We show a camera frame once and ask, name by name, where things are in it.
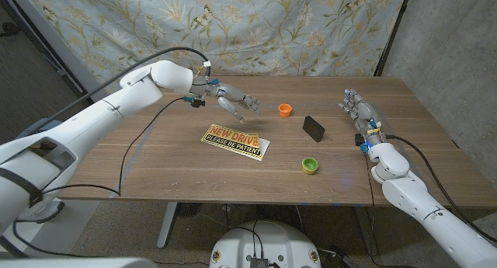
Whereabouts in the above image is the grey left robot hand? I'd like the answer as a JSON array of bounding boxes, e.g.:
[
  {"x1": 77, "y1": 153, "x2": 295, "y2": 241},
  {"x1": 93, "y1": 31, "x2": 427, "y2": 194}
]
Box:
[{"x1": 189, "y1": 80, "x2": 262, "y2": 124}]

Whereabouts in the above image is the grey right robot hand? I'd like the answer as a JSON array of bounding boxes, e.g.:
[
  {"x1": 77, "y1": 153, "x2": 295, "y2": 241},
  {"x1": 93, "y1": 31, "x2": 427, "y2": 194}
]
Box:
[{"x1": 338, "y1": 89, "x2": 385, "y2": 144}]

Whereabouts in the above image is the yellow new driver bumper sticker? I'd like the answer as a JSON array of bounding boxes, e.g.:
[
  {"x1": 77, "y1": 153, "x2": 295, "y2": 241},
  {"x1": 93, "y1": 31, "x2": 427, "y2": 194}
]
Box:
[{"x1": 200, "y1": 124, "x2": 265, "y2": 162}]

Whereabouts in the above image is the black package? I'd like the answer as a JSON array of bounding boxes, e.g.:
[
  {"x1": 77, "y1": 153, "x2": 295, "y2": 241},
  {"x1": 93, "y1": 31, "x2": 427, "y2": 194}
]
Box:
[{"x1": 302, "y1": 115, "x2": 326, "y2": 144}]

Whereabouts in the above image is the floral backdrop cloth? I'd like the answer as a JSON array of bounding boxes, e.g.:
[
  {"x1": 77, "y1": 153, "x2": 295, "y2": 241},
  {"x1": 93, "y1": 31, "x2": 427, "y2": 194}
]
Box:
[{"x1": 21, "y1": 0, "x2": 409, "y2": 106}]

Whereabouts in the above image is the green plastic cup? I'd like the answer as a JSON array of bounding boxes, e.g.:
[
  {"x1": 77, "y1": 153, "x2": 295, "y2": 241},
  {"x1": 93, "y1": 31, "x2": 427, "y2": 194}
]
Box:
[{"x1": 301, "y1": 157, "x2": 319, "y2": 176}]

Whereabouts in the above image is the black backdrop pole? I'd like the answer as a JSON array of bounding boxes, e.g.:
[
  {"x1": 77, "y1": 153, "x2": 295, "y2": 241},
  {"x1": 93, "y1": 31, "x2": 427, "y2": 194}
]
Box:
[{"x1": 373, "y1": 0, "x2": 413, "y2": 77}]

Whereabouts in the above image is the grey metal table leg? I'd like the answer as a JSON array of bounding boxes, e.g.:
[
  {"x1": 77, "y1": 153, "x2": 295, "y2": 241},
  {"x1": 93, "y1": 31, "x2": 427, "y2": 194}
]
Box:
[
  {"x1": 353, "y1": 205, "x2": 380, "y2": 256},
  {"x1": 156, "y1": 201, "x2": 179, "y2": 249}
]

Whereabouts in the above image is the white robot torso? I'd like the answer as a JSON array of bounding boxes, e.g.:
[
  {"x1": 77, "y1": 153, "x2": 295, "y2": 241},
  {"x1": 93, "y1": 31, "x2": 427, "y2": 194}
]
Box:
[{"x1": 209, "y1": 220, "x2": 322, "y2": 268}]

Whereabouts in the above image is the blue plastic bin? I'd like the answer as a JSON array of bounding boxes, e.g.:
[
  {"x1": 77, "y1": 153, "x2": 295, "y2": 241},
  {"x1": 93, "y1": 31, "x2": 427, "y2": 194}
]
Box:
[{"x1": 15, "y1": 118, "x2": 63, "y2": 141}]

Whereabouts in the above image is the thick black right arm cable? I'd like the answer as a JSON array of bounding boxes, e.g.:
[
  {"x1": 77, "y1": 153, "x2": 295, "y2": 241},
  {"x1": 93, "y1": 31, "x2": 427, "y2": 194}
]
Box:
[{"x1": 384, "y1": 134, "x2": 497, "y2": 245}]

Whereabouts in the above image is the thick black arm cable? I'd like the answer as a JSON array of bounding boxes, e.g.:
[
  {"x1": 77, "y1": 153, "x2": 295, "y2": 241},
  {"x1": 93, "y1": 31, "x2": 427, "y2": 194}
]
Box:
[
  {"x1": 384, "y1": 134, "x2": 497, "y2": 245},
  {"x1": 23, "y1": 46, "x2": 213, "y2": 139}
]

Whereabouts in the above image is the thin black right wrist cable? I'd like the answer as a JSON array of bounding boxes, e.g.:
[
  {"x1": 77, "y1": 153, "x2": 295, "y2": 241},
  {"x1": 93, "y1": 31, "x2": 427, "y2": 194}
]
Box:
[{"x1": 363, "y1": 151, "x2": 420, "y2": 268}]

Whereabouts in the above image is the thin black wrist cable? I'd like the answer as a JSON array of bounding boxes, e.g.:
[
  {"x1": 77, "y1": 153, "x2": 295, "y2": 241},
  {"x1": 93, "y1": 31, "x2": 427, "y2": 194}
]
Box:
[
  {"x1": 363, "y1": 151, "x2": 420, "y2": 268},
  {"x1": 11, "y1": 96, "x2": 210, "y2": 267}
]

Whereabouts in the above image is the thin black left wrist cable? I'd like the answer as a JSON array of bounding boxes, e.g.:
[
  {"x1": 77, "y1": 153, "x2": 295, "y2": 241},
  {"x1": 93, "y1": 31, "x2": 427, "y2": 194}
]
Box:
[{"x1": 11, "y1": 96, "x2": 210, "y2": 267}]

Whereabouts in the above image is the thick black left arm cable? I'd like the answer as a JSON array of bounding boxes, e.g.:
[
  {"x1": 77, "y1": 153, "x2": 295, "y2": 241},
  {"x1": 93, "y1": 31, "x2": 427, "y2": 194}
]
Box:
[{"x1": 23, "y1": 46, "x2": 213, "y2": 139}]

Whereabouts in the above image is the black torso cable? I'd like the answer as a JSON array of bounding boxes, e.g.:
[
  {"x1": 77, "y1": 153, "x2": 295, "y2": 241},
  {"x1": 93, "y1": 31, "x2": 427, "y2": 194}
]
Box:
[{"x1": 227, "y1": 220, "x2": 265, "y2": 259}]

